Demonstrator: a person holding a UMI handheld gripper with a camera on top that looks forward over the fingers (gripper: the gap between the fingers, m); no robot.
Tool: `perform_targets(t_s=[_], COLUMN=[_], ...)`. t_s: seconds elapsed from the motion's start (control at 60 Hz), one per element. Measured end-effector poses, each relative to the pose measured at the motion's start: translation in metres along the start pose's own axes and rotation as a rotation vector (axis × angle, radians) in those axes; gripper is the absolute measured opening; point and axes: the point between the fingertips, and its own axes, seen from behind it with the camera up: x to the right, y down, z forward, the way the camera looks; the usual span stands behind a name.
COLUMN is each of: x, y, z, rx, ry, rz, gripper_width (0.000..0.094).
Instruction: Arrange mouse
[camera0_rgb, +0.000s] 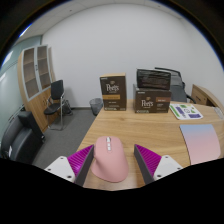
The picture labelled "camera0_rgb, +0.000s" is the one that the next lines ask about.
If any white sticker sheet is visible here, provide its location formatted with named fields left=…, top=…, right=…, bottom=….
left=169, top=102, right=204, bottom=121

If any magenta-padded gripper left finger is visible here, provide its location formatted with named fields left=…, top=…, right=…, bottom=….
left=44, top=144, right=95, bottom=187

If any pink and blue mouse pad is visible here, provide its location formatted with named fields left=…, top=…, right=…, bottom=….
left=179, top=123, right=222, bottom=166

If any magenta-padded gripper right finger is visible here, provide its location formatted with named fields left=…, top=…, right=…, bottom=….
left=133, top=143, right=184, bottom=185

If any black visitor chair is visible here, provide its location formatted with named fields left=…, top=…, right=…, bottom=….
left=43, top=79, right=73, bottom=132

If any black mesh office chair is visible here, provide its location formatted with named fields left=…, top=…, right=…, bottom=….
left=154, top=66, right=198, bottom=104

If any wooden glass-door shelf cabinet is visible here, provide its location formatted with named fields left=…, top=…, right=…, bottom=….
left=17, top=44, right=58, bottom=133

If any wooden side desk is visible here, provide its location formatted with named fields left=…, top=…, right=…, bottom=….
left=190, top=83, right=224, bottom=116

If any pale round disc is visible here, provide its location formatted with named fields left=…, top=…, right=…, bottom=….
left=214, top=107, right=224, bottom=120

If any wide brown coffee box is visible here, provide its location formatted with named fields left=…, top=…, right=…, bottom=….
left=132, top=83, right=172, bottom=114

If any pink computer mouse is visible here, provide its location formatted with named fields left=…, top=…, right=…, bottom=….
left=90, top=135, right=130, bottom=183

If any tall brown coffee box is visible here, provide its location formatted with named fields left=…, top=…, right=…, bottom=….
left=99, top=73, right=128, bottom=112

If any black patterned box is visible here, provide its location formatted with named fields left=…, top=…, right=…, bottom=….
left=136, top=68, right=172, bottom=91

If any black leather sofa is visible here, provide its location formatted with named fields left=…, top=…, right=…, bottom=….
left=0, top=110, right=46, bottom=163

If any grey backpack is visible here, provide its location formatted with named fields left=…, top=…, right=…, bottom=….
left=170, top=74, right=188, bottom=103

